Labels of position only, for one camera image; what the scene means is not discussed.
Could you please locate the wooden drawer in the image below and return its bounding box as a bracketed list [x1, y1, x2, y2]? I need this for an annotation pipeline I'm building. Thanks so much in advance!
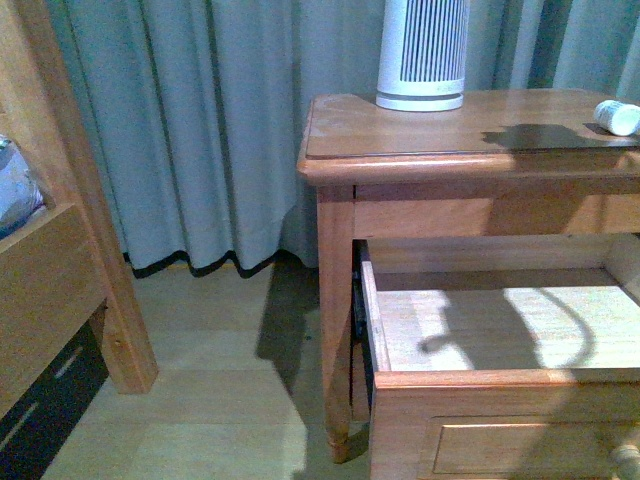
[358, 234, 639, 479]

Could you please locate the white medicine bottle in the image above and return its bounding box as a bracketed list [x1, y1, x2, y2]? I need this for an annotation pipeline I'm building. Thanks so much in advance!
[593, 100, 639, 136]

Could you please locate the wooden nightstand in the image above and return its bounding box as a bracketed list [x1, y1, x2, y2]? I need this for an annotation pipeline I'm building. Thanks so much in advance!
[298, 89, 639, 462]

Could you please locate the grey curtain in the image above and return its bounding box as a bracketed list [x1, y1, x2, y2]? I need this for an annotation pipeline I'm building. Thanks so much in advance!
[44, 0, 640, 280]

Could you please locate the white cylindrical air purifier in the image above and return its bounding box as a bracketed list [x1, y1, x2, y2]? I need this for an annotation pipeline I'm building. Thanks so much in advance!
[376, 0, 470, 112]

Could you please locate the patterned bedding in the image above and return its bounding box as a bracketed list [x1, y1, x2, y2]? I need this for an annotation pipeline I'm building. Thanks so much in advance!
[1, 135, 45, 239]

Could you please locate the black under-bed storage box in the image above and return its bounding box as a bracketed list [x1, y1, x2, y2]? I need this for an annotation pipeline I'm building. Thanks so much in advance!
[1, 324, 108, 479]

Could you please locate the wooden bed frame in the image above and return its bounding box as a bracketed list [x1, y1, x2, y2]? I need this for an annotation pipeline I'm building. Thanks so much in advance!
[1, 1, 158, 411]

